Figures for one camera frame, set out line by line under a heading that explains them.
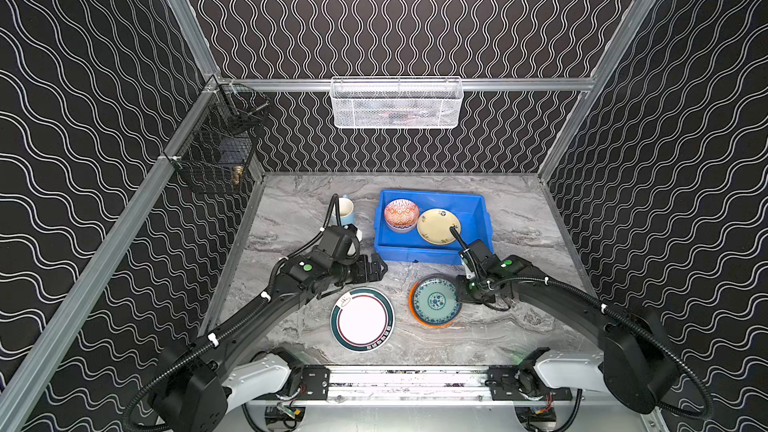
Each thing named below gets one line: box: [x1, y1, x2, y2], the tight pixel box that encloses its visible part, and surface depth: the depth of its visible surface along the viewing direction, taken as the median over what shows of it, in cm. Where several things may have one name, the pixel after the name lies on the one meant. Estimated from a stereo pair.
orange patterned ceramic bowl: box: [384, 198, 419, 229], surface depth 103 cm
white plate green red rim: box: [330, 287, 395, 353], surface depth 86 cm
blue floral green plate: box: [408, 274, 462, 328], surface depth 88 cm
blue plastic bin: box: [374, 190, 494, 265], surface depth 102 cm
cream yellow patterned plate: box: [416, 208, 461, 245], surface depth 108 cm
